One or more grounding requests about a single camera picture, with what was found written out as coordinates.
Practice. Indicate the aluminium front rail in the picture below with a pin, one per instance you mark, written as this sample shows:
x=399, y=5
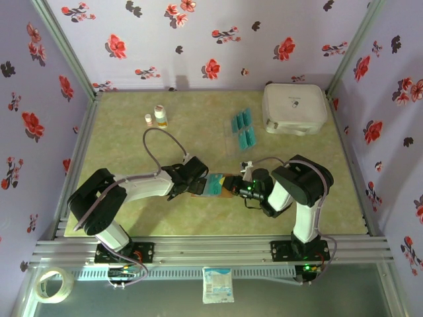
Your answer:
x=211, y=251

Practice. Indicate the white zip case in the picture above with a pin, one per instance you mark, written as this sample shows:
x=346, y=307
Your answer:
x=291, y=105

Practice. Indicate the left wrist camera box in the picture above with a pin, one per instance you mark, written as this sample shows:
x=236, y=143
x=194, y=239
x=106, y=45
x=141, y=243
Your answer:
x=186, y=158

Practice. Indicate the brown card holder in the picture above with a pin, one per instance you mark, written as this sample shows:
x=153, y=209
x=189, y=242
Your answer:
x=218, y=195

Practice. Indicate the clear tape roll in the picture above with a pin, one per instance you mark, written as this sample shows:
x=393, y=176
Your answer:
x=70, y=284

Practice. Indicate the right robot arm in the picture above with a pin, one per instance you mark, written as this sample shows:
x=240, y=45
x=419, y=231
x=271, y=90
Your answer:
x=304, y=178

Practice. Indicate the aluminium frame post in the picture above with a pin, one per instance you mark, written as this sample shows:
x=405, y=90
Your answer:
x=62, y=46
x=357, y=43

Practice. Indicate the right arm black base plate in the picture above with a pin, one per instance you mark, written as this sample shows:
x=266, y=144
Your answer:
x=281, y=251

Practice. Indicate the white blue-printed packet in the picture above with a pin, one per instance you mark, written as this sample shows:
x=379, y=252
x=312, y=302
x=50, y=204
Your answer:
x=218, y=285

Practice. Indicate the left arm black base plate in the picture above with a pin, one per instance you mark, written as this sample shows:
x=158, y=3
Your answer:
x=145, y=251

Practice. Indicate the aluminium side rail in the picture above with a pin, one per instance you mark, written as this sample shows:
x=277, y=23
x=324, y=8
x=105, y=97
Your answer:
x=84, y=132
x=350, y=158

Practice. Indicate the small white pill bottle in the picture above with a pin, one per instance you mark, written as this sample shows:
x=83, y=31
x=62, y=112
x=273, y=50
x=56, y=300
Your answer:
x=149, y=119

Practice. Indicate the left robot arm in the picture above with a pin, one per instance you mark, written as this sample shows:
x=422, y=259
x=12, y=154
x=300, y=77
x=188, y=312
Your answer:
x=96, y=204

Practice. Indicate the large white pill bottle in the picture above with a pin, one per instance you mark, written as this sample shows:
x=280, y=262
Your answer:
x=161, y=115

